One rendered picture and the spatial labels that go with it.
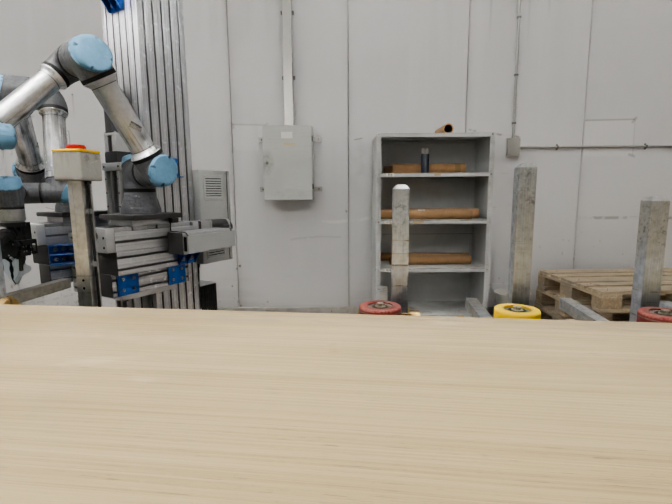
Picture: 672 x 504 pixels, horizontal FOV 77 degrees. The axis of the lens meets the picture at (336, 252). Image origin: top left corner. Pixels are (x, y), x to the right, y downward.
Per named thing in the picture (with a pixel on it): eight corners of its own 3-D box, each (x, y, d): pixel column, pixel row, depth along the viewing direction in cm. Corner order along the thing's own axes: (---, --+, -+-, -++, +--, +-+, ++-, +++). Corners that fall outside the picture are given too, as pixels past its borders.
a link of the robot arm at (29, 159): (57, 194, 192) (31, 89, 152) (17, 194, 185) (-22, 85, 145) (58, 175, 198) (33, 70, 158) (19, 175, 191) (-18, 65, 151)
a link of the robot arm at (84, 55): (166, 177, 171) (80, 36, 143) (187, 177, 162) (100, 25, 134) (142, 193, 164) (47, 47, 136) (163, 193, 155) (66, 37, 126)
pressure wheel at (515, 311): (542, 376, 74) (546, 313, 72) (494, 373, 76) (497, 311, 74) (531, 359, 82) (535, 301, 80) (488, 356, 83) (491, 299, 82)
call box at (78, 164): (76, 184, 102) (73, 151, 101) (103, 184, 101) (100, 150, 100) (54, 183, 95) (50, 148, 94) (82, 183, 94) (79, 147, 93)
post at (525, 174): (502, 382, 94) (514, 163, 87) (519, 382, 94) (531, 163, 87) (507, 389, 91) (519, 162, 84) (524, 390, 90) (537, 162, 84)
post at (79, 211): (94, 361, 107) (77, 181, 100) (112, 361, 106) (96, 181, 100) (81, 368, 102) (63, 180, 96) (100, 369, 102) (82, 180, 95)
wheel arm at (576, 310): (557, 310, 117) (558, 295, 116) (570, 311, 116) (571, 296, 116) (655, 380, 74) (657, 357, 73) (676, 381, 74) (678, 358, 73)
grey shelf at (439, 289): (370, 315, 383) (371, 140, 361) (470, 314, 382) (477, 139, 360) (375, 331, 339) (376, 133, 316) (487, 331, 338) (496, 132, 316)
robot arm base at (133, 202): (146, 212, 181) (144, 188, 179) (169, 212, 173) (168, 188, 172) (112, 213, 168) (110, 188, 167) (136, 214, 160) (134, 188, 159)
